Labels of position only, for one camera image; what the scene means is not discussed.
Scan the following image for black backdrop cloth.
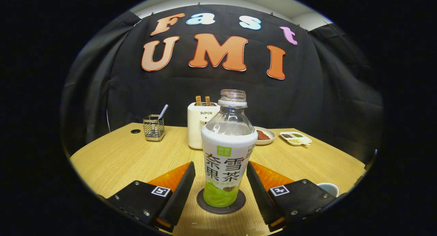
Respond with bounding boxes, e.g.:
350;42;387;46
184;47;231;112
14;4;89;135
61;4;384;161

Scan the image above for juice bottle white green label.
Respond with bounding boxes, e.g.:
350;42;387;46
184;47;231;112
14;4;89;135
201;89;258;208

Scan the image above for white divided dish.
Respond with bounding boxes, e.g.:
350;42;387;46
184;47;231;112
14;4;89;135
280;132;312;146

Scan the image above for white cup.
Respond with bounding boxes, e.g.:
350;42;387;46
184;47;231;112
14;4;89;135
317;182;340;198

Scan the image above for white toaster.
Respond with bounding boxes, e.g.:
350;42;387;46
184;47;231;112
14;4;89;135
187;102;221;149

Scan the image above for metal wire utensil holder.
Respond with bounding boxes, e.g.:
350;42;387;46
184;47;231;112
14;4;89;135
143;115;166;142

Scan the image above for wooden table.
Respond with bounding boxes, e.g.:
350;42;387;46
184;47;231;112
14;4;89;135
70;123;366;236

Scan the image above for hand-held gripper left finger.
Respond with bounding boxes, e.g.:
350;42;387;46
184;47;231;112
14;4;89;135
108;161;196;233

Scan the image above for striped handle spoon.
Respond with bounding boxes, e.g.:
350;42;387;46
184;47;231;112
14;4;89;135
155;104;169;127

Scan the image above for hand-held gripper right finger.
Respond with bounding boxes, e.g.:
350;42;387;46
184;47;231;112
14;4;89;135
246;161;338;232

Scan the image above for dark round coaster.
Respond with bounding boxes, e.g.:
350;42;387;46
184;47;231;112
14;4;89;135
197;188;246;215

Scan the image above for white plate with red food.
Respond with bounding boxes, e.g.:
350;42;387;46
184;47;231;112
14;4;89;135
253;126;276;145

